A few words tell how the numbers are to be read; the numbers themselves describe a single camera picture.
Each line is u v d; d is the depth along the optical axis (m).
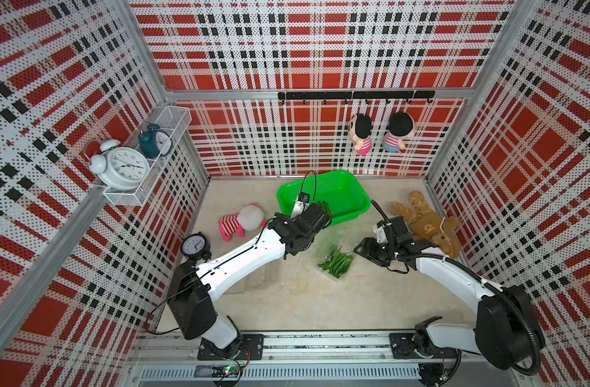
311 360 0.75
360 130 0.94
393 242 0.68
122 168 0.63
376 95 0.88
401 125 0.93
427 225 0.93
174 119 0.91
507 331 0.41
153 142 0.71
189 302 0.41
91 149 0.60
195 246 0.94
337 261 0.90
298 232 0.54
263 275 0.88
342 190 1.15
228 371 0.69
